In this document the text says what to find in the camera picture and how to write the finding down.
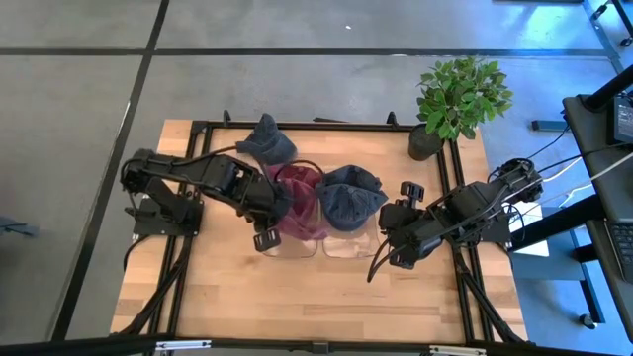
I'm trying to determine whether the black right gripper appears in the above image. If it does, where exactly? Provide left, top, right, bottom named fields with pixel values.
left=378, top=181, right=441, bottom=271

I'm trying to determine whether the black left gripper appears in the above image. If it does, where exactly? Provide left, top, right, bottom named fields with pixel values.
left=241, top=180, right=293, bottom=252

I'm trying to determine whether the maroon cloth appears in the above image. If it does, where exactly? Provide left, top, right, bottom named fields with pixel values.
left=265, top=164, right=330, bottom=242

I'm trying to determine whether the blue fabric hat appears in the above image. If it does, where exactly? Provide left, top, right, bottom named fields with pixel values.
left=234, top=113, right=299, bottom=167
left=315, top=164, right=390, bottom=233

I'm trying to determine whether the green plant in black pot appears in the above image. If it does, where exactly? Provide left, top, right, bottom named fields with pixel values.
left=407, top=54, right=515, bottom=163

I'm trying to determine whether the white sheet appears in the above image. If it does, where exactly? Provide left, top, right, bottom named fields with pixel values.
left=507, top=201, right=551, bottom=259

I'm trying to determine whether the blue metal bar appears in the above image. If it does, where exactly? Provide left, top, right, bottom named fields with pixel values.
left=531, top=119, right=568, bottom=133

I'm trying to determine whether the black desk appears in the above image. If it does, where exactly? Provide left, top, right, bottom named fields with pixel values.
left=508, top=93, right=633, bottom=342

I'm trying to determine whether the black keyboard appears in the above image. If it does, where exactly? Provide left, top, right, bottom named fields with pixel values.
left=604, top=220, right=633, bottom=284

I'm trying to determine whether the black stand pole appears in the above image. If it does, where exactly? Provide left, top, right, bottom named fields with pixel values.
left=582, top=63, right=633, bottom=113

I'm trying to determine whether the black monitor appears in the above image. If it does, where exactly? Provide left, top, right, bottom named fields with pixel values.
left=611, top=95, right=633, bottom=145

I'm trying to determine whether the grey floor object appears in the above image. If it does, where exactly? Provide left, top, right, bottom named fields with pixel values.
left=0, top=216, right=41, bottom=239

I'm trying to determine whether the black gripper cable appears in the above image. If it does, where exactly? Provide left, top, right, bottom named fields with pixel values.
left=366, top=236, right=397, bottom=284

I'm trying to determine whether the black aluminium table frame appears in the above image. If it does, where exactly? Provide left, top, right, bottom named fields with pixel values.
left=0, top=109, right=633, bottom=356

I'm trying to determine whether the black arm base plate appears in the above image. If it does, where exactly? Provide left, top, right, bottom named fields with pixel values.
left=124, top=196, right=205, bottom=237

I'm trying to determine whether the silver frame bracket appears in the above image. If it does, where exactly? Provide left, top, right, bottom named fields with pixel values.
left=428, top=344, right=489, bottom=356
left=154, top=339, right=213, bottom=352

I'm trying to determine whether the white cable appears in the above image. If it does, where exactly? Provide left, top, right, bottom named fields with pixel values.
left=540, top=149, right=633, bottom=209

